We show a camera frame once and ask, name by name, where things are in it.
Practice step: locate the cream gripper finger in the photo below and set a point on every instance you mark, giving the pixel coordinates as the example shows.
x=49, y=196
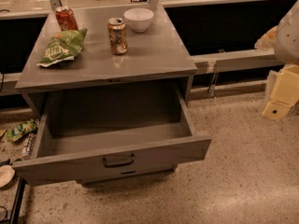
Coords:
x=282, y=92

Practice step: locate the orange gold soda can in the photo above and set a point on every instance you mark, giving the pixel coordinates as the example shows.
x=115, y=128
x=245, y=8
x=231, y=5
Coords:
x=117, y=35

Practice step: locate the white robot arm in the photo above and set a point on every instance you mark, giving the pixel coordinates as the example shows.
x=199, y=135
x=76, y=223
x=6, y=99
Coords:
x=283, y=39

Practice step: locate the open grey top drawer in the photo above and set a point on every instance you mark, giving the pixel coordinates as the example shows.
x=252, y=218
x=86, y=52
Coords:
x=80, y=127

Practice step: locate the red soda can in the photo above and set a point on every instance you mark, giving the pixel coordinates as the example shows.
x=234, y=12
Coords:
x=66, y=18

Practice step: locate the grey metal cabinet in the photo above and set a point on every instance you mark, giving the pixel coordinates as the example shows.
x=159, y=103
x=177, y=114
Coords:
x=155, y=54

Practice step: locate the white ceramic bowl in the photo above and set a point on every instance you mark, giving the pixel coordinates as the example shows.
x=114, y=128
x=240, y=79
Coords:
x=138, y=19

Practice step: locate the green chip bag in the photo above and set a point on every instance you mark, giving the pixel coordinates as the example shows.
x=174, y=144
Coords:
x=63, y=46

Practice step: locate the white packet on floor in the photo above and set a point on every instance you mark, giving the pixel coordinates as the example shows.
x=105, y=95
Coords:
x=28, y=146

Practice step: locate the green snack bag on floor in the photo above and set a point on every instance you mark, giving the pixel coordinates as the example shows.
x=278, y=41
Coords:
x=21, y=130

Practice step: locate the beige plate on floor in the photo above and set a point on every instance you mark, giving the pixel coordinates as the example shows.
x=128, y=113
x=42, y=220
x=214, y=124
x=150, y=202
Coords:
x=6, y=175

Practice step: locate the black drawer handle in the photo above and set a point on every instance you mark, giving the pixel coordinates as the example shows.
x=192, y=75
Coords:
x=118, y=161

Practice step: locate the black stand frame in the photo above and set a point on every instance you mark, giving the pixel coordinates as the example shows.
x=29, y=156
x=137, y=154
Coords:
x=12, y=217

